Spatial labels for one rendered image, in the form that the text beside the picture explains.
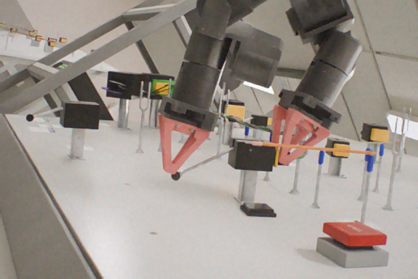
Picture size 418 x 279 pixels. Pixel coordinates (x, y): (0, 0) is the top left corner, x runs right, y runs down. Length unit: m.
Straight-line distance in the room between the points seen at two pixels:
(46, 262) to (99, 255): 0.05
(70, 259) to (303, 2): 0.50
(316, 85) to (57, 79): 0.99
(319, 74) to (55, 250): 0.44
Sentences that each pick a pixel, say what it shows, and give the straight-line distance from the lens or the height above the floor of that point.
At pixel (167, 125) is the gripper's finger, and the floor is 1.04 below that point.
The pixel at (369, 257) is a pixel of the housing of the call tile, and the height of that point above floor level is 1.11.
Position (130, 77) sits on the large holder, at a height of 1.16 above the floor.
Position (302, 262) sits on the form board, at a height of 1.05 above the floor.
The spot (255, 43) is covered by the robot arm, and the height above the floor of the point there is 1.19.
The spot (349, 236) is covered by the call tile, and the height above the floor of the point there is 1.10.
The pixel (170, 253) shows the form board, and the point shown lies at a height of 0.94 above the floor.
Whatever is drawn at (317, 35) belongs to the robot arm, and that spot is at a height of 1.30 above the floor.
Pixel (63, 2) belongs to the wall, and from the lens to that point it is 8.45.
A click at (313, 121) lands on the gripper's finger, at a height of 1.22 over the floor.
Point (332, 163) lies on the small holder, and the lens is 1.18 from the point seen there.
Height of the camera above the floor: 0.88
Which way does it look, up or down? 15 degrees up
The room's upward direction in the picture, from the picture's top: 57 degrees clockwise
